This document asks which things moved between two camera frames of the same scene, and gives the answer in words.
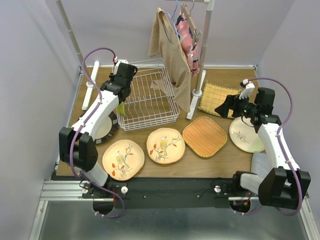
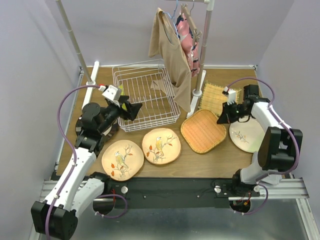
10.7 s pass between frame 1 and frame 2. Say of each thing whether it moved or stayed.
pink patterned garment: stayed
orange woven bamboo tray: moved
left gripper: moved
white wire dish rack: stayed
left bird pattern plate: stayed
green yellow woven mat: stayed
